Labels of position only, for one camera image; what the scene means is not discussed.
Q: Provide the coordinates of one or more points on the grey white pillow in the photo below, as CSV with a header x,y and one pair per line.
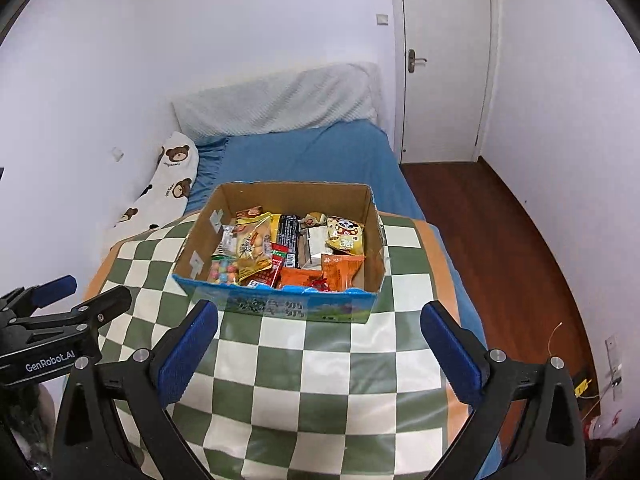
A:
x,y
275,100

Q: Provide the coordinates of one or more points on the white wall socket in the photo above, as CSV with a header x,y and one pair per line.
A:
x,y
117,154

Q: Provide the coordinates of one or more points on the yellow brown snack packet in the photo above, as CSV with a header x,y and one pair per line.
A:
x,y
315,220

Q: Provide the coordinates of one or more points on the green white checkered blanket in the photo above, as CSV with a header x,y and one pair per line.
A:
x,y
310,385

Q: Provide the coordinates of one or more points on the grey wall socket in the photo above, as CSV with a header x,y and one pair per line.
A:
x,y
614,360

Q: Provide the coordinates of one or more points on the white red plastic bag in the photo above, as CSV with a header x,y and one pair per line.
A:
x,y
607,425

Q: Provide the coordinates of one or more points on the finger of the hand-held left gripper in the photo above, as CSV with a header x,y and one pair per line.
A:
x,y
100,305
50,287

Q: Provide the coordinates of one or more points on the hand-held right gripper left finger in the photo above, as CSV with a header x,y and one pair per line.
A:
x,y
190,350

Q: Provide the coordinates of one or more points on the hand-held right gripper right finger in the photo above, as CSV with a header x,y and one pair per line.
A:
x,y
450,355

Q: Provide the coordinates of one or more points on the brown red snack packet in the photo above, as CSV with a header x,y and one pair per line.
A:
x,y
249,212

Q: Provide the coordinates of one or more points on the colourful candy ball packet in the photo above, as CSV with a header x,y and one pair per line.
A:
x,y
225,270

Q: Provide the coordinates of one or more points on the white light switch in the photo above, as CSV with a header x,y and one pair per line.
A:
x,y
382,19

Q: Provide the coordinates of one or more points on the yellow nut snack packet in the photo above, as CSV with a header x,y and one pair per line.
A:
x,y
255,250

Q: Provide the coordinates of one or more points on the black snack packet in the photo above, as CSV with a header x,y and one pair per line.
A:
x,y
287,240

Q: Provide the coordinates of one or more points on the blue cardboard box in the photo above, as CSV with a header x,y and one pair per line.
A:
x,y
300,307

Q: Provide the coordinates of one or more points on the white snack packet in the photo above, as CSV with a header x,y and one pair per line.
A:
x,y
312,247

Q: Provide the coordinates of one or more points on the white bear print pillow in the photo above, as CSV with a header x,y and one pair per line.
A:
x,y
170,180

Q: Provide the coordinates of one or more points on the white door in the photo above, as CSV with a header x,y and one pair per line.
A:
x,y
445,60

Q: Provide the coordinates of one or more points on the red green snack packet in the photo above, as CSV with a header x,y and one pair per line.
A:
x,y
278,255

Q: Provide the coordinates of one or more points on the yellow panda snack packet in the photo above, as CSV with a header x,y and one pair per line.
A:
x,y
345,235

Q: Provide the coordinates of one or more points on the orange snack packet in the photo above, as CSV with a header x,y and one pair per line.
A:
x,y
342,272
300,279

